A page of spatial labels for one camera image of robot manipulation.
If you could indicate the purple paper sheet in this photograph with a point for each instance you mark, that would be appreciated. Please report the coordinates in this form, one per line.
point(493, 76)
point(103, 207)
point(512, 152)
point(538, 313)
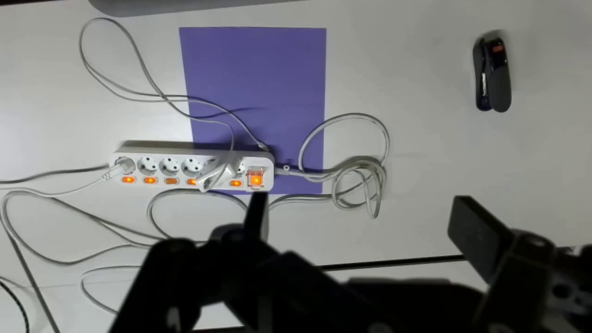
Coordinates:
point(273, 78)

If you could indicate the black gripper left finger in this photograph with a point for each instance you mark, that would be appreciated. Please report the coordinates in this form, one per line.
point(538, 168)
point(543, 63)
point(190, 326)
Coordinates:
point(256, 220)

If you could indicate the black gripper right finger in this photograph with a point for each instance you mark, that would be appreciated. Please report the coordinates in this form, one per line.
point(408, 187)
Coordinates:
point(480, 235)

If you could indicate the white power adapter plug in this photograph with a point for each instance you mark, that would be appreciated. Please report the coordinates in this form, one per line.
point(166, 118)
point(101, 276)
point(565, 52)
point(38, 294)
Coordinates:
point(219, 170)

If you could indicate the white power strip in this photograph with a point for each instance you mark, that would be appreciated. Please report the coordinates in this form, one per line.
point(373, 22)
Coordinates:
point(177, 165)

